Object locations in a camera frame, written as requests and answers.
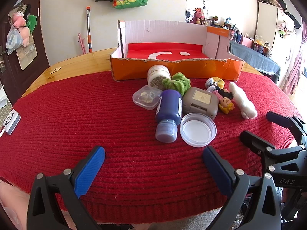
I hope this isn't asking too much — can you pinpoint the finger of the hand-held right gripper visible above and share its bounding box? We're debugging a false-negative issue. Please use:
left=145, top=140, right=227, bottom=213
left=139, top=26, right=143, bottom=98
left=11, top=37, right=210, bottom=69
left=240, top=131, right=307, bottom=173
left=266, top=111, right=307, bottom=146

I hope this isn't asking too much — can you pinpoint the blue paint bottle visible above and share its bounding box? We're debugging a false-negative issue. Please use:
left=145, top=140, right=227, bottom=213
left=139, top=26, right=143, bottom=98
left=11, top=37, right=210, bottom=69
left=155, top=89, right=183, bottom=143

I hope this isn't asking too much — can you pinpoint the table with blue cloth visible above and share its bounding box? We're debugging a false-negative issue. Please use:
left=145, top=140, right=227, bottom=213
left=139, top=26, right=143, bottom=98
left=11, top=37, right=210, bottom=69
left=229, top=39, right=281, bottom=82

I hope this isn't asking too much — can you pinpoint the grey hinged case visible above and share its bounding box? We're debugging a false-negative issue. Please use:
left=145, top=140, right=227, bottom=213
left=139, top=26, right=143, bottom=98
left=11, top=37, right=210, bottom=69
left=182, top=87, right=219, bottom=120

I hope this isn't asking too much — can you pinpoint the small clear plastic box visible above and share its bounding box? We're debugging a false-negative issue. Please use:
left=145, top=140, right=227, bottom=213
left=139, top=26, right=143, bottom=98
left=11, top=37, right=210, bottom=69
left=132, top=85, right=162, bottom=111

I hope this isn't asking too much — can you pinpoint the orange cardboard box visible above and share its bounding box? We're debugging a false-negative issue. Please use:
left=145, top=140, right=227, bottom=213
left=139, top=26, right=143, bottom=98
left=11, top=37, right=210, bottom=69
left=110, top=19, right=245, bottom=82

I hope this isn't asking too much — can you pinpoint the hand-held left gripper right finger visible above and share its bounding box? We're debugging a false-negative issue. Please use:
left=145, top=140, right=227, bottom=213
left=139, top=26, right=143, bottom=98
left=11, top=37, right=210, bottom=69
left=202, top=146, right=281, bottom=230

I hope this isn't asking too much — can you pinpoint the beige cloth bag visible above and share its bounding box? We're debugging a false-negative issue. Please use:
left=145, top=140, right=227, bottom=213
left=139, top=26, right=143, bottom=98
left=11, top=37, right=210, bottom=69
left=17, top=32, right=39, bottom=70

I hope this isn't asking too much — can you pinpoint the pink hanger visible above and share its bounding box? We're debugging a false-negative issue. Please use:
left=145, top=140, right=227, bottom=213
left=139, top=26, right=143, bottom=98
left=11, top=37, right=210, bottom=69
left=77, top=33, right=87, bottom=55

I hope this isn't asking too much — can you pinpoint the mop handle with orange grip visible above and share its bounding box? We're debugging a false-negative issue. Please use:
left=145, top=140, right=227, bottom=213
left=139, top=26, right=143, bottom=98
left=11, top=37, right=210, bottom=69
left=86, top=6, right=93, bottom=53

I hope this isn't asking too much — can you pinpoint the green crocheted toy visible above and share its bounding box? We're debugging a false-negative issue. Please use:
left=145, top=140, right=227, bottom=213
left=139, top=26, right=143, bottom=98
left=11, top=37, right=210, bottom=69
left=162, top=72, right=191, bottom=95

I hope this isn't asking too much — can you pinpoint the green and pink hanging toy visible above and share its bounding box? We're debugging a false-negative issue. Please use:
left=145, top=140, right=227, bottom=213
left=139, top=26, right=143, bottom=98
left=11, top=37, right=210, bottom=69
left=276, top=23, right=294, bottom=39

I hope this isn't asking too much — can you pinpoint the pink curtain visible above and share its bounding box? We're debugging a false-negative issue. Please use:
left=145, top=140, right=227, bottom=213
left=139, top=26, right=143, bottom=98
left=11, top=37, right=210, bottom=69
left=283, top=21, right=307, bottom=95

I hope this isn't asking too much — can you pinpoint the pink box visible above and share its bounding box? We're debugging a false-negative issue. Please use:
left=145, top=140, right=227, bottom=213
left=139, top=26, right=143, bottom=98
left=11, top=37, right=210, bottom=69
left=241, top=35, right=255, bottom=48

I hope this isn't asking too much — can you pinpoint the yellow-haired doll figure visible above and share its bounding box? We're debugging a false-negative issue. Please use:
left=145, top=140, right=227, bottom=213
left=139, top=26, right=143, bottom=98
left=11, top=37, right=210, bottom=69
left=217, top=93, right=235, bottom=114

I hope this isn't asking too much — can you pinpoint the row of bottles and cups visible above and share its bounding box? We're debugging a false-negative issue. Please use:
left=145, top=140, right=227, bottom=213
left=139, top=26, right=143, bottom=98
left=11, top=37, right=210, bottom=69
left=206, top=16, right=272, bottom=58

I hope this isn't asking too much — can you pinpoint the clear plastic bag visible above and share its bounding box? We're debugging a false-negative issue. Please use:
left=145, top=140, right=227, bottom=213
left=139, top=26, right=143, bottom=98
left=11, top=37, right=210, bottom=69
left=6, top=26, right=24, bottom=55

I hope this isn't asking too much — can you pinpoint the clear plastic lid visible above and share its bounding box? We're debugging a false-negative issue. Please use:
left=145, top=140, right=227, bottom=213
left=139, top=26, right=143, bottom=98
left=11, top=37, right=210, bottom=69
left=180, top=113, right=217, bottom=147

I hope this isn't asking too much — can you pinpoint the yellow round toy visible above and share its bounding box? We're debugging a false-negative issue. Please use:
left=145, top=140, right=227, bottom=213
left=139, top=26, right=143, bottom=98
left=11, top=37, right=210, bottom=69
left=209, top=76, right=225, bottom=90

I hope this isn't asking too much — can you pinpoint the dark brown door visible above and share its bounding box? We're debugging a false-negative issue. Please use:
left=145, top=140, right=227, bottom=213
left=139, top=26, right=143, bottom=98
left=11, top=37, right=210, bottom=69
left=0, top=0, right=50, bottom=111

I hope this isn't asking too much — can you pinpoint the white wardrobe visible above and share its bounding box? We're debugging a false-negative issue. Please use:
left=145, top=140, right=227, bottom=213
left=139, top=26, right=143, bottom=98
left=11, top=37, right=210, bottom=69
left=254, top=0, right=301, bottom=87

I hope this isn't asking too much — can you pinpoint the red knitted blanket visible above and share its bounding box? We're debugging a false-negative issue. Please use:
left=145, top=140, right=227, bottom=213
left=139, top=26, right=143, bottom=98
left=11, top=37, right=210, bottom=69
left=0, top=71, right=306, bottom=222

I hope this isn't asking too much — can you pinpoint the pink rabbit plush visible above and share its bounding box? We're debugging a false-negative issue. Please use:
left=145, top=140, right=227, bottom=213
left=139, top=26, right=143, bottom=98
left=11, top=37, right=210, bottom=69
left=191, top=8, right=206, bottom=24

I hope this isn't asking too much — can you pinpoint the white and blue device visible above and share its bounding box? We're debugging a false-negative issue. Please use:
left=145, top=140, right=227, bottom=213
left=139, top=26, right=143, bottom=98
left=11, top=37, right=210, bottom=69
left=3, top=109, right=21, bottom=135

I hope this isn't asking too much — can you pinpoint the red sheet with white print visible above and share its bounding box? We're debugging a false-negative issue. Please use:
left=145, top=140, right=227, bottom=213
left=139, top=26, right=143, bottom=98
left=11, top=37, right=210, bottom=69
left=127, top=43, right=210, bottom=60

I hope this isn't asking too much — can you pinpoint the black hanging garment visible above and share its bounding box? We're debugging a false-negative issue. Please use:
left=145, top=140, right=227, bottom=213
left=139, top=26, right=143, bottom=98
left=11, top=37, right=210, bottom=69
left=284, top=11, right=301, bottom=29

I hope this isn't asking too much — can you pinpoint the white jar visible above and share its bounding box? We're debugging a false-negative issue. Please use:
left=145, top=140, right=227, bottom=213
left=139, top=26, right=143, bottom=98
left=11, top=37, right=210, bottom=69
left=147, top=65, right=171, bottom=88

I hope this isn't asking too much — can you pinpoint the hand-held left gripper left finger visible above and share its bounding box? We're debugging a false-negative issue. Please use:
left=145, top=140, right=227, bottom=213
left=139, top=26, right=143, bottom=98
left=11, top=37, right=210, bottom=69
left=27, top=146, right=106, bottom=230

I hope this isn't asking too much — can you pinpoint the pink plush toy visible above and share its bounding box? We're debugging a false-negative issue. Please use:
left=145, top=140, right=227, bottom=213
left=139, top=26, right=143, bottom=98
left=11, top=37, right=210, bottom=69
left=12, top=11, right=31, bottom=47

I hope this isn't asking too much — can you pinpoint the black-haired toy figure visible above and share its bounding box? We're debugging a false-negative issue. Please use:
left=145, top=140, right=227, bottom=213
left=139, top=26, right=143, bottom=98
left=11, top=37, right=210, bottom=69
left=205, top=78, right=234, bottom=100

